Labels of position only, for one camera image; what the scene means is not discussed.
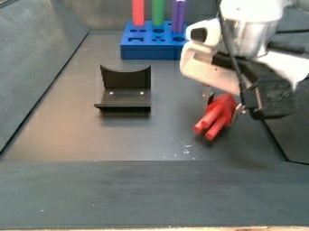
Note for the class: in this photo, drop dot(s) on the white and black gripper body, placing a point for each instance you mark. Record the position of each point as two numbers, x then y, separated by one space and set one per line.
232 56

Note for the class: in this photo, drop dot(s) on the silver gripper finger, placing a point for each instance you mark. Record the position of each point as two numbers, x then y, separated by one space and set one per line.
238 111

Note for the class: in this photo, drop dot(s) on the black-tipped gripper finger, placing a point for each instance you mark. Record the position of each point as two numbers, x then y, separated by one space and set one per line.
207 94

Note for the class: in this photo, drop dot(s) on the red three prong object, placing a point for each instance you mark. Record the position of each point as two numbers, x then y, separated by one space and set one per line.
216 117

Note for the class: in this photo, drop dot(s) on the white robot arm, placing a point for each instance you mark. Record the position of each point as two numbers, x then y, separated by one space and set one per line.
251 11

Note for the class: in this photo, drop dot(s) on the black curved fixture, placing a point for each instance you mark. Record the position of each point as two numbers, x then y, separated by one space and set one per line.
127 90

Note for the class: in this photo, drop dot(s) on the blue shape sorter block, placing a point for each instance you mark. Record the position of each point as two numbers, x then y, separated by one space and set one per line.
151 42

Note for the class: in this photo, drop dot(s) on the purple star peg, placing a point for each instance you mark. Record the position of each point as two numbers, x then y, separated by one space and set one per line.
177 15

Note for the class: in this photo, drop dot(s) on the green cylinder peg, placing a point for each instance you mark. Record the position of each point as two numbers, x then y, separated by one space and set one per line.
157 12

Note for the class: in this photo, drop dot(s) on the red rectangular peg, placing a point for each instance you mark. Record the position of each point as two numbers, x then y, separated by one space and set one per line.
137 12

